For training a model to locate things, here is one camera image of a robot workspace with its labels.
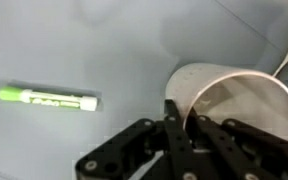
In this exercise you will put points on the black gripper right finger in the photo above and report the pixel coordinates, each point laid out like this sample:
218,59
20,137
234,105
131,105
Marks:
242,151

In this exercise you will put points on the green white marker pen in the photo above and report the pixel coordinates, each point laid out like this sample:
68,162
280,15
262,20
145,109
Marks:
14,94

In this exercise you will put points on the white paper roll cup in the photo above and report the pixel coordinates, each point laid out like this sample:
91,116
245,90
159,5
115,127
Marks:
222,92

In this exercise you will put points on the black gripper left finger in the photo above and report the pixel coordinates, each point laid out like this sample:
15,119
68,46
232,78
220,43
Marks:
164,143

